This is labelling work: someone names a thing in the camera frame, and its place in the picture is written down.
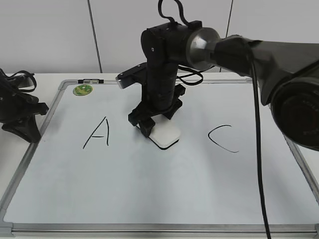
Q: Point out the white whiteboard eraser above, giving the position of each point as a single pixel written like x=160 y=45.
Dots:
x=164 y=134

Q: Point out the white board with aluminium frame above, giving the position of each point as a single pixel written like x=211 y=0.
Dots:
x=94 y=172

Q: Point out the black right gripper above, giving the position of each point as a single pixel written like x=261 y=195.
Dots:
x=160 y=96

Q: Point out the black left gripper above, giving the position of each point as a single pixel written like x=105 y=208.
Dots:
x=18 y=107

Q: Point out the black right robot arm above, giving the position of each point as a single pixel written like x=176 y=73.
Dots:
x=287 y=75

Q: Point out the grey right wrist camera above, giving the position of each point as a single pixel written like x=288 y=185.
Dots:
x=130 y=76

